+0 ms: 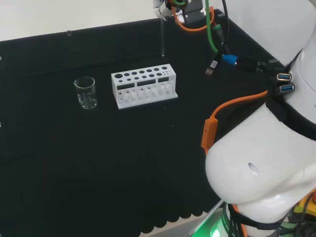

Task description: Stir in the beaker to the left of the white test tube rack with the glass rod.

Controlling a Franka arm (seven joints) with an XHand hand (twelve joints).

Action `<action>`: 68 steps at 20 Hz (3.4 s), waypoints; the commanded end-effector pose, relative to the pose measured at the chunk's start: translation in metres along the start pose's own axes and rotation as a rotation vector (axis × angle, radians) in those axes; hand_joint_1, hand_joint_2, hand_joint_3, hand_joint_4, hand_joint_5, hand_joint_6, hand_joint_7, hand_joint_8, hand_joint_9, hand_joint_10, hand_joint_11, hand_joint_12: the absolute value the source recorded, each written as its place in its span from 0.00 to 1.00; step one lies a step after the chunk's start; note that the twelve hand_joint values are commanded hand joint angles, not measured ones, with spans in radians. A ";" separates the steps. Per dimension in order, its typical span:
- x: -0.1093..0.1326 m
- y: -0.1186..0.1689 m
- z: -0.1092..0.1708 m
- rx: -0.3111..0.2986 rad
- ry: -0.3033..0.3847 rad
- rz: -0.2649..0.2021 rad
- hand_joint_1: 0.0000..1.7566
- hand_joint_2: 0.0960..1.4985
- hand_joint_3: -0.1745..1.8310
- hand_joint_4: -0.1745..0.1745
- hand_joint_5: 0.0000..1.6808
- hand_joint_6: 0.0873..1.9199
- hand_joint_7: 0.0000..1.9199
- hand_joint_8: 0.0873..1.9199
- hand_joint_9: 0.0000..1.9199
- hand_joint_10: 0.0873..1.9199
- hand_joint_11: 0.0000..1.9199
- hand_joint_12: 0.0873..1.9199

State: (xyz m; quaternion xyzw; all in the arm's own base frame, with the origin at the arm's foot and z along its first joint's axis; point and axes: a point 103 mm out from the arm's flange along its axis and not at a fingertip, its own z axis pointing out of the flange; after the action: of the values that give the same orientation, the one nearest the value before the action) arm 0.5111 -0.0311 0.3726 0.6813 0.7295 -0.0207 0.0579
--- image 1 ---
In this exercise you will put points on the green terminal plug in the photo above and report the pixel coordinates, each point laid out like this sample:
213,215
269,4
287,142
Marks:
217,27

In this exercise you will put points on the yellow stop button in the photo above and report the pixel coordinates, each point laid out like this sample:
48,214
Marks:
312,203

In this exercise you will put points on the white test tube rack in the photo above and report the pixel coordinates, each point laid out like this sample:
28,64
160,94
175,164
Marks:
143,86

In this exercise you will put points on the grey base plate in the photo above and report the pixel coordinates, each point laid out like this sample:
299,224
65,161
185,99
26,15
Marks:
187,225

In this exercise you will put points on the clear glass rod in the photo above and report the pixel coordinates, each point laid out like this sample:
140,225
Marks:
162,39

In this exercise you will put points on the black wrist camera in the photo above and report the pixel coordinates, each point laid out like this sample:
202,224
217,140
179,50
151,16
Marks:
195,12

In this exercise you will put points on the black bench cloth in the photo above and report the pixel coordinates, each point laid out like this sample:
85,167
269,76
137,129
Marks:
98,160

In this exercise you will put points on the clear glass beaker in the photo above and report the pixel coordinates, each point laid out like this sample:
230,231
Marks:
85,95

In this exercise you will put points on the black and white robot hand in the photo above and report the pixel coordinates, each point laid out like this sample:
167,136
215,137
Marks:
161,8

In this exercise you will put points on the black USB hub blue ports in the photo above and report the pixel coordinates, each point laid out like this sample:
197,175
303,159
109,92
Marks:
284,84

